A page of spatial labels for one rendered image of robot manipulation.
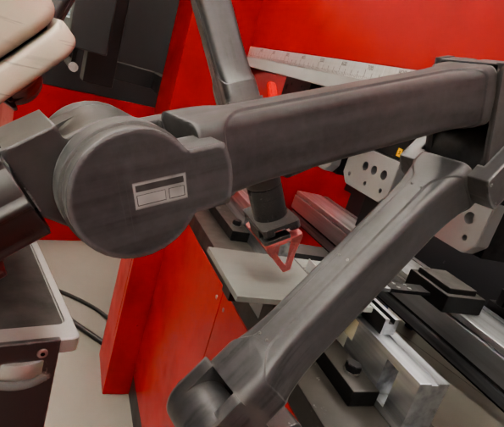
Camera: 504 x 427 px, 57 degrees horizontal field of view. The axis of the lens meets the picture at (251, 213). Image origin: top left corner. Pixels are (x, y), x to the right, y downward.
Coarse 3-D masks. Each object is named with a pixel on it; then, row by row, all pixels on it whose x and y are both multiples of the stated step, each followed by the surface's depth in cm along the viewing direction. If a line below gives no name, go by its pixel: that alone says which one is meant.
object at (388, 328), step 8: (376, 304) 84; (376, 312) 81; (384, 312) 82; (368, 320) 82; (376, 320) 81; (384, 320) 79; (392, 320) 80; (376, 328) 80; (384, 328) 79; (392, 328) 80
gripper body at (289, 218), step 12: (252, 192) 73; (264, 192) 72; (276, 192) 73; (252, 204) 74; (264, 204) 73; (276, 204) 74; (252, 216) 78; (264, 216) 74; (276, 216) 74; (288, 216) 75; (264, 228) 73; (276, 228) 72
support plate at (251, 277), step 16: (224, 256) 84; (240, 256) 86; (256, 256) 89; (224, 272) 78; (240, 272) 79; (256, 272) 81; (272, 272) 84; (288, 272) 86; (304, 272) 88; (240, 288) 74; (256, 288) 75; (272, 288) 77; (288, 288) 79; (272, 304) 74; (368, 304) 82
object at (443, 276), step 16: (416, 272) 101; (432, 272) 100; (448, 272) 103; (384, 288) 91; (400, 288) 93; (416, 288) 96; (432, 288) 96; (448, 288) 93; (464, 288) 96; (432, 304) 95; (448, 304) 93; (464, 304) 94; (480, 304) 96
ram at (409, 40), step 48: (288, 0) 129; (336, 0) 105; (384, 0) 89; (432, 0) 77; (480, 0) 67; (288, 48) 124; (336, 48) 102; (384, 48) 86; (432, 48) 75; (480, 48) 66
